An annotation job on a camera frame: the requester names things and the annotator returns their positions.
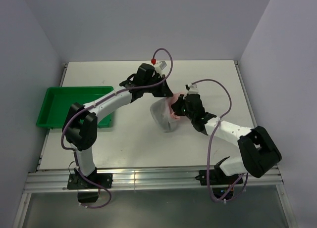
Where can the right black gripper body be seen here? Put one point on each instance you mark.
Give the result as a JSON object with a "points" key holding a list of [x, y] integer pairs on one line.
{"points": [[181, 109]]}

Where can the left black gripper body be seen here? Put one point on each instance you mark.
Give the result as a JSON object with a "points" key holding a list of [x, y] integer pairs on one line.
{"points": [[155, 79]]}

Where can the pink garment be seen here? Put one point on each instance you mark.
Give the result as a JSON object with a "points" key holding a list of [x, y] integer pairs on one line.
{"points": [[175, 105]]}

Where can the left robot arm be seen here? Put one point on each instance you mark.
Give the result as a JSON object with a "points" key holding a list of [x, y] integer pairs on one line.
{"points": [[80, 129]]}

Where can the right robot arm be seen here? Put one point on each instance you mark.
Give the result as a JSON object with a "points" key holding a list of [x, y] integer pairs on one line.
{"points": [[258, 152]]}

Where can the green plastic tray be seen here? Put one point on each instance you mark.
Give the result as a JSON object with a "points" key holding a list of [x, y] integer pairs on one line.
{"points": [[58, 100]]}

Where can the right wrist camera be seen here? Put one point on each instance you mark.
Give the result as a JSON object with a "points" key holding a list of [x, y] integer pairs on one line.
{"points": [[191, 89]]}

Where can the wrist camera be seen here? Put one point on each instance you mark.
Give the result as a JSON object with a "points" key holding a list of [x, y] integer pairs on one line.
{"points": [[158, 65], [191, 89]]}

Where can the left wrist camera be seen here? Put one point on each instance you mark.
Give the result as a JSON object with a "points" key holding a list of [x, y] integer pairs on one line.
{"points": [[158, 65]]}

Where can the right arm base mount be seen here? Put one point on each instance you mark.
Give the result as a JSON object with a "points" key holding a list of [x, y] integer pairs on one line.
{"points": [[216, 179]]}

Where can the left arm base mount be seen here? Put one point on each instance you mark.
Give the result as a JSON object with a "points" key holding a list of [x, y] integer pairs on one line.
{"points": [[87, 192]]}

